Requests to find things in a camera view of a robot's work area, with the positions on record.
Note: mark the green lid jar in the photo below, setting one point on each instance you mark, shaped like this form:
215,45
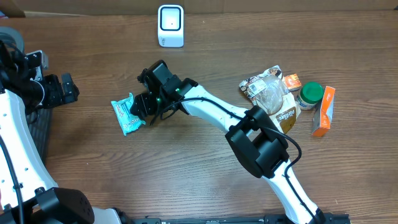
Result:
309,95

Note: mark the grey plastic mesh basket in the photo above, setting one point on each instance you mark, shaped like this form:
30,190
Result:
39,121

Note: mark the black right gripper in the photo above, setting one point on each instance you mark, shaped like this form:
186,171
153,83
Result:
145,101

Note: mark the white barcode scanner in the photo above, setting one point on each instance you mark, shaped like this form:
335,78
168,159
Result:
170,26

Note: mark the small orange white packet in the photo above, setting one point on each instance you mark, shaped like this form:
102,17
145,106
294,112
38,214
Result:
292,82

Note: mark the orange white box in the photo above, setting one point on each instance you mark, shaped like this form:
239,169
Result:
324,113

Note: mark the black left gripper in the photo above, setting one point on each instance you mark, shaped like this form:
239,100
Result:
56,96

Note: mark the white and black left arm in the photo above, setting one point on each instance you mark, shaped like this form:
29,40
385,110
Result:
28,192

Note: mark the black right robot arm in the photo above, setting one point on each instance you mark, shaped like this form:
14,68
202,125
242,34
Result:
256,142

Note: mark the teal wipes packet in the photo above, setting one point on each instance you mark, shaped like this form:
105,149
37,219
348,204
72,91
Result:
127,121

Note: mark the beige plastic bag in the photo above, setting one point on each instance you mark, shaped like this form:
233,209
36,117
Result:
268,91

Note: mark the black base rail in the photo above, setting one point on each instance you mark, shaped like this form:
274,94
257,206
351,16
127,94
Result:
267,219

